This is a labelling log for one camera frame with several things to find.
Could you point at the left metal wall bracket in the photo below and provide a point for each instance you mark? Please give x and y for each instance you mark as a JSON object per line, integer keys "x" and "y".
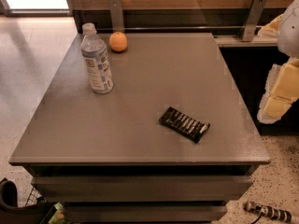
{"x": 116, "y": 14}

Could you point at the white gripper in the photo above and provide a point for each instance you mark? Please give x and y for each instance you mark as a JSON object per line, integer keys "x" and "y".
{"x": 290, "y": 32}

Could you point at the lower grey drawer front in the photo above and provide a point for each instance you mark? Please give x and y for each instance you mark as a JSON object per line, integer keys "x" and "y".
{"x": 140, "y": 214}

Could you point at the grey drawer cabinet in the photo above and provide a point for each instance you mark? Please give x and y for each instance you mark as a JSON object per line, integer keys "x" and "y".
{"x": 76, "y": 132}

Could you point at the grey drawer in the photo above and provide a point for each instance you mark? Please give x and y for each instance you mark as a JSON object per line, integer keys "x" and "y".
{"x": 108, "y": 189}
{"x": 140, "y": 214}

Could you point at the black striped cylindrical tool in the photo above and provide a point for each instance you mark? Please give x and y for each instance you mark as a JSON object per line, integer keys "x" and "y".
{"x": 270, "y": 212}

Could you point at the upper grey drawer front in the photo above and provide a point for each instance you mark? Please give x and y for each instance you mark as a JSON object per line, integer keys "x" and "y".
{"x": 108, "y": 189}

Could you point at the right metal wall bracket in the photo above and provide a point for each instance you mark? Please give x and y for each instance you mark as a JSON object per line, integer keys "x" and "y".
{"x": 254, "y": 15}

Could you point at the black rxbar chocolate bar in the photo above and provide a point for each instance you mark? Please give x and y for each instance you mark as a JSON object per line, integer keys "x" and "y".
{"x": 183, "y": 124}

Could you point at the grey side shelf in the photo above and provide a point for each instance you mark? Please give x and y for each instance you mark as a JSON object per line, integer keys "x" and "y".
{"x": 227, "y": 41}

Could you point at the green snack package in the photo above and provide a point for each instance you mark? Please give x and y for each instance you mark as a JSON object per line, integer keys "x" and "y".
{"x": 59, "y": 217}

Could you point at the clear plastic water bottle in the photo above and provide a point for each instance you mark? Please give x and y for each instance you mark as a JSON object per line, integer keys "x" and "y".
{"x": 95, "y": 58}

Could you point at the metal wall bracket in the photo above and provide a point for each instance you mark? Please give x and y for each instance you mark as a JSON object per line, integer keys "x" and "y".
{"x": 254, "y": 15}
{"x": 116, "y": 14}

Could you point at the orange fruit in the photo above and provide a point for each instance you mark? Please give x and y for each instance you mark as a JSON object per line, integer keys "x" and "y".
{"x": 118, "y": 41}

